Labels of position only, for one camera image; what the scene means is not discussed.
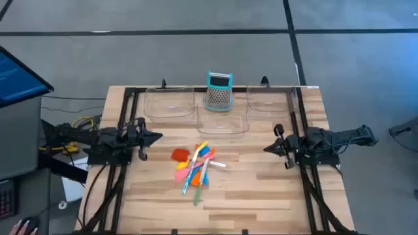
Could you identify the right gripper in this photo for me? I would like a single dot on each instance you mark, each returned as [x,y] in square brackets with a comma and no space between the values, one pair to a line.
[290,145]

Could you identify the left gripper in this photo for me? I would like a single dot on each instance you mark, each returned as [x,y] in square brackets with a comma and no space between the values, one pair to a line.
[135,138]

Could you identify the yellow silicone spoon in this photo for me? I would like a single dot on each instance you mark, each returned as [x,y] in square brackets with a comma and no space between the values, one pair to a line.
[183,164]

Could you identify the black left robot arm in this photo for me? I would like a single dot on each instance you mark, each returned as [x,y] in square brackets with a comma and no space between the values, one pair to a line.
[81,137]

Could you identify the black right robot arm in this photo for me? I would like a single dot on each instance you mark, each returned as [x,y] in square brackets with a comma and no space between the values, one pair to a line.
[343,137]

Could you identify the clear plastic bin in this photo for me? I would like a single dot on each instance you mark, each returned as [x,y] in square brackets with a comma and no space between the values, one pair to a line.
[222,125]
[170,104]
[271,101]

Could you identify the white table sticker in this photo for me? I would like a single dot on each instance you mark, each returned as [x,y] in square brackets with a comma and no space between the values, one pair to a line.
[313,87]

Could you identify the teal metal box grater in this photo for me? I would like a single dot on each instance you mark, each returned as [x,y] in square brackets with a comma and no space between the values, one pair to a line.
[218,98]

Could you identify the white paper sheet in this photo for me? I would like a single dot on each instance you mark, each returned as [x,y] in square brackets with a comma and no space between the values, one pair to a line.
[73,189]

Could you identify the black cart leg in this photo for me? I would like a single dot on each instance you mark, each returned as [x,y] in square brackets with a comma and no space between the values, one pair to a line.
[62,168]

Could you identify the white tape roll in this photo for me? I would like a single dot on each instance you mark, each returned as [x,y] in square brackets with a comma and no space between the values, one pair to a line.
[59,205]

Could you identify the dark grey desk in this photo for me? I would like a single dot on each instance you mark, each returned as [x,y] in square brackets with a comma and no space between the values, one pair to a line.
[32,196]

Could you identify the computer monitor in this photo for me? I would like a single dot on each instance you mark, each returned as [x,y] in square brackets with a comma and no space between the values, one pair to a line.
[19,78]

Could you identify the black computer mouse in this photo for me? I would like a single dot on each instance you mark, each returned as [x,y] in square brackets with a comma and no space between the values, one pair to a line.
[32,222]

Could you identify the black keyboard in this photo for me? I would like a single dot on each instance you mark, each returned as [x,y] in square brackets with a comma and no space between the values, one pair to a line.
[6,199]

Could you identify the person's hand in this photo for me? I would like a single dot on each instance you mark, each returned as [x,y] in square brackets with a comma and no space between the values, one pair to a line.
[14,231]

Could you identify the black metal table frame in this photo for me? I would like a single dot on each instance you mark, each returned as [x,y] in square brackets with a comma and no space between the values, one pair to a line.
[240,89]

